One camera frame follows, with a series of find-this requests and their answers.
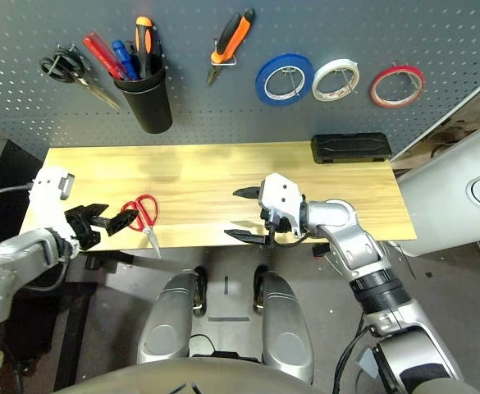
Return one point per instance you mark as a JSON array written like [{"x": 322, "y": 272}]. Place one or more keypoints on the silver right robot leg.
[{"x": 284, "y": 328}]

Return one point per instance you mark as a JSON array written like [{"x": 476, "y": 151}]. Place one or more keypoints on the silver robot leg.
[
  {"x": 170, "y": 328},
  {"x": 284, "y": 328}
]

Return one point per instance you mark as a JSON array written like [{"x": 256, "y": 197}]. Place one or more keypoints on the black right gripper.
[{"x": 278, "y": 227}]

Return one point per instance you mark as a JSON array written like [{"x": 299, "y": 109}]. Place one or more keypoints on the blue tape roll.
[{"x": 261, "y": 82}]

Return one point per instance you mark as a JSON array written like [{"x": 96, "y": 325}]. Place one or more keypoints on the white tape roll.
[{"x": 317, "y": 82}]

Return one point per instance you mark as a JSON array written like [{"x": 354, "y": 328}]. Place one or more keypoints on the red tape roll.
[{"x": 373, "y": 90}]

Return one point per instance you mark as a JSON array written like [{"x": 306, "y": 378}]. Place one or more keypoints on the black plastic tool case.
[{"x": 346, "y": 147}]

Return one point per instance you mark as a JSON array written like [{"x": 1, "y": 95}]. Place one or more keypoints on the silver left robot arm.
[{"x": 10, "y": 262}]

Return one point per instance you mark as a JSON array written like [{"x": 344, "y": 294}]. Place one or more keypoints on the silver left robot leg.
[{"x": 170, "y": 328}]

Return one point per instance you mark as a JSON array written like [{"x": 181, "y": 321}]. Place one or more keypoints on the white pegboard frame post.
[{"x": 449, "y": 115}]

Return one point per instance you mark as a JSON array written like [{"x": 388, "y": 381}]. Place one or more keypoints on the black table bracket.
[{"x": 321, "y": 250}]

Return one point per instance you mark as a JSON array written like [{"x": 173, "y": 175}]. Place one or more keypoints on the black side cabinet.
[{"x": 1, "y": 164}]

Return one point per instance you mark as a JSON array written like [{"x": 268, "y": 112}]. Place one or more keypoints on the orange black long-nose pliers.
[{"x": 233, "y": 35}]

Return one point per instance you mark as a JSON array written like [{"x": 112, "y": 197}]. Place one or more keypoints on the grey robot torso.
[{"x": 182, "y": 379}]

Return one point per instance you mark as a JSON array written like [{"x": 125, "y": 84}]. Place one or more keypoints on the black plastic cup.
[{"x": 153, "y": 111}]

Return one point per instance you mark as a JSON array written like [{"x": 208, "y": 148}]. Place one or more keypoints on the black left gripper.
[{"x": 83, "y": 234}]

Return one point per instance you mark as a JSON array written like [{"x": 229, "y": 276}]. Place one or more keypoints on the white rounded appliance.
[{"x": 440, "y": 205}]

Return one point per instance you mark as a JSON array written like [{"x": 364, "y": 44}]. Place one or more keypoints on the dark grey metal pegboard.
[{"x": 346, "y": 24}]

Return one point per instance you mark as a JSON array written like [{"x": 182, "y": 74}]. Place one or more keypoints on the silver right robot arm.
[{"x": 346, "y": 238}]

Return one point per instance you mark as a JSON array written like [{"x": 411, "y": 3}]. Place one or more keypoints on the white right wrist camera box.
[{"x": 280, "y": 193}]

